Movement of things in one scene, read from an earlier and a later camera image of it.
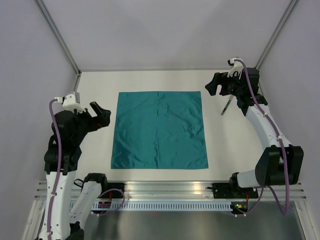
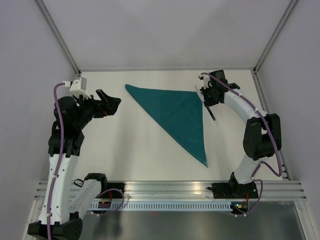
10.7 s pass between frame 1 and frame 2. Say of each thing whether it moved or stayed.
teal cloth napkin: moved
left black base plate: stayed
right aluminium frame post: stayed
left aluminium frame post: stayed
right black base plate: stayed
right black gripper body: moved
